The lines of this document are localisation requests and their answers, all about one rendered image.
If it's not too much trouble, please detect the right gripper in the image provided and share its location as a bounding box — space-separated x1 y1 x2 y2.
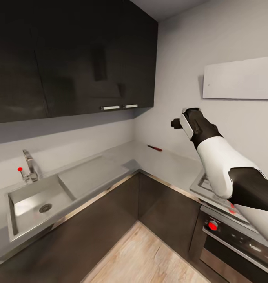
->
171 118 183 129

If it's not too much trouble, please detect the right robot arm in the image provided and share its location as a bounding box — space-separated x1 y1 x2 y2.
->
171 108 268 241

